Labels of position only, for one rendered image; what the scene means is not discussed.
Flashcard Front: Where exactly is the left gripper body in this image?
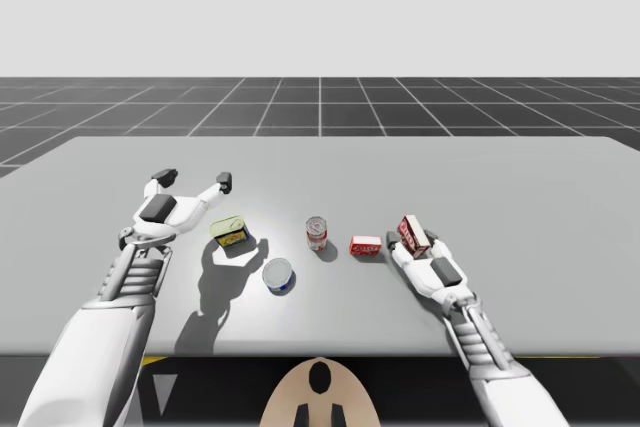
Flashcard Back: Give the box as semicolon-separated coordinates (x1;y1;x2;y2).
130;192;207;239

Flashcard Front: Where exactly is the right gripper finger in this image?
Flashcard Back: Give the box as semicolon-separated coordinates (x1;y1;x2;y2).
385;231;414;264
423;228;452;262

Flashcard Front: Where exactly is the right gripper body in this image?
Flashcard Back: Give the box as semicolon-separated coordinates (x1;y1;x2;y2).
399;252;475;309

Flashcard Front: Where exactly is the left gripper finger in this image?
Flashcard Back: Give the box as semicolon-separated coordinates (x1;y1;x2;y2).
143;167;180;198
195;171;233;208

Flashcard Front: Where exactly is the red and white carton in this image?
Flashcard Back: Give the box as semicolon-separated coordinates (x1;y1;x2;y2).
397;214;433;260

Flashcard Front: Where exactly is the green and blue rectangular can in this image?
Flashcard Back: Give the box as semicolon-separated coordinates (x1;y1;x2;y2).
209;216;253;251

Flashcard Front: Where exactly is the red and white can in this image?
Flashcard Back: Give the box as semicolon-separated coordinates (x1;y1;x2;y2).
305;216;329;251

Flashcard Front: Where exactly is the blue flat can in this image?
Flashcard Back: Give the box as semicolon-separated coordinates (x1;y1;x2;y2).
261;257;296;296

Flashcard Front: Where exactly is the tan robot part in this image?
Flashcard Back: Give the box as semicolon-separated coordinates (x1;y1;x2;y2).
259;356;382;427

